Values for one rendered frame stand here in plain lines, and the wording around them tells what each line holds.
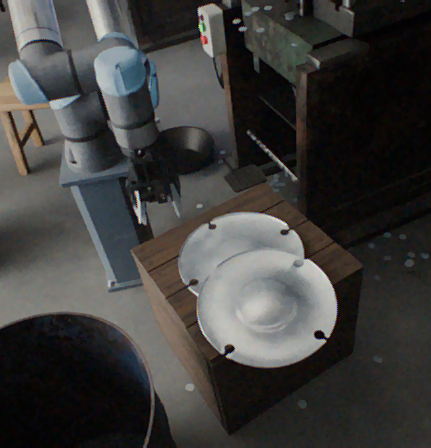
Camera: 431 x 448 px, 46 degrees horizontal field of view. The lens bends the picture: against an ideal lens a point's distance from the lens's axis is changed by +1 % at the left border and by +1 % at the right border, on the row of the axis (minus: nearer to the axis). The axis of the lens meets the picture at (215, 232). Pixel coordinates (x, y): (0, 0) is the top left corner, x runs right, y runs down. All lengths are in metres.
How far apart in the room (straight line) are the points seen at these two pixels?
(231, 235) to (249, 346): 0.31
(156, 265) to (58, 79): 0.49
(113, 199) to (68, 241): 0.52
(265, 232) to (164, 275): 0.26
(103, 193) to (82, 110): 0.24
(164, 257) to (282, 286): 0.30
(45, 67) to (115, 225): 0.63
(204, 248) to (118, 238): 0.37
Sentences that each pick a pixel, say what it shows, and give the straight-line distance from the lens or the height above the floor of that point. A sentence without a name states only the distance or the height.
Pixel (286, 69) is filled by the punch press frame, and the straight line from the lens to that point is 1.48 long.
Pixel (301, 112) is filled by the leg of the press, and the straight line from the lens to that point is 1.33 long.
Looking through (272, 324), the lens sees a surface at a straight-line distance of 1.03.
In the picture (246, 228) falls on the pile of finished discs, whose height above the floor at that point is 0.35.
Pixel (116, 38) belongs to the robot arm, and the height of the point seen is 0.86.
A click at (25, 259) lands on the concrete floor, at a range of 1.88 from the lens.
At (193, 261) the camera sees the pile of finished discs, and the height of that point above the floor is 0.35.
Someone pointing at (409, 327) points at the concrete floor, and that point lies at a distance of 1.50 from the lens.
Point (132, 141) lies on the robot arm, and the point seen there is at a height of 0.75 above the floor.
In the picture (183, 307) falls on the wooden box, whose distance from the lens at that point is 1.09.
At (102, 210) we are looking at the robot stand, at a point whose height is 0.33.
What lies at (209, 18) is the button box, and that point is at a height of 0.61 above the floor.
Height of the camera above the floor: 1.21
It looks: 44 degrees down
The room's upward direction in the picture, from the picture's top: 10 degrees counter-clockwise
